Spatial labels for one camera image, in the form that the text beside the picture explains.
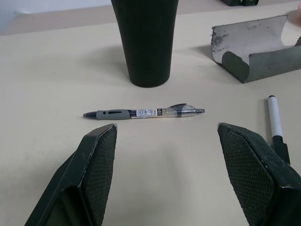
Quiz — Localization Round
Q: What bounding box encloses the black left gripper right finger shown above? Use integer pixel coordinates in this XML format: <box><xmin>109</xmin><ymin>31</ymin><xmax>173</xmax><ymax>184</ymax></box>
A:
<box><xmin>216</xmin><ymin>121</ymin><xmax>301</xmax><ymax>226</ymax></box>

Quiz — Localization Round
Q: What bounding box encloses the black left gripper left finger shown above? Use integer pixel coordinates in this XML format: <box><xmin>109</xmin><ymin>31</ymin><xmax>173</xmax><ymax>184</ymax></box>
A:
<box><xmin>23</xmin><ymin>124</ymin><xmax>118</xmax><ymax>226</ymax></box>

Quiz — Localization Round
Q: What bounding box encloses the white marker black cap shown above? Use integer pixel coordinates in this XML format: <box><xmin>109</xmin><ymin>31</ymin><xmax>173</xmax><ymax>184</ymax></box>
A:
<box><xmin>267</xmin><ymin>95</ymin><xmax>291</xmax><ymax>165</ymax></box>

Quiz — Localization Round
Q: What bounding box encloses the clear gel pen grey grip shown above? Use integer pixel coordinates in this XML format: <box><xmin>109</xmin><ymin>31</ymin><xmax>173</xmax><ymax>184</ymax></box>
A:
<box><xmin>82</xmin><ymin>103</ymin><xmax>206</xmax><ymax>121</ymax></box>

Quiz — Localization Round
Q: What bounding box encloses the black ribbed pen cup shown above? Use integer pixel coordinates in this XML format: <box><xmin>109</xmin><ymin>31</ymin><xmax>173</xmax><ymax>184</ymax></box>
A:
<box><xmin>110</xmin><ymin>0</ymin><xmax>181</xmax><ymax>89</ymax></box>

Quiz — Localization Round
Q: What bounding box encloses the black box with coloured buttons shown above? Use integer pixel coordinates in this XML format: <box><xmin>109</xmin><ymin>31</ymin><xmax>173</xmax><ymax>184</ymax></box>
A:
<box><xmin>220</xmin><ymin>0</ymin><xmax>243</xmax><ymax>6</ymax></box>

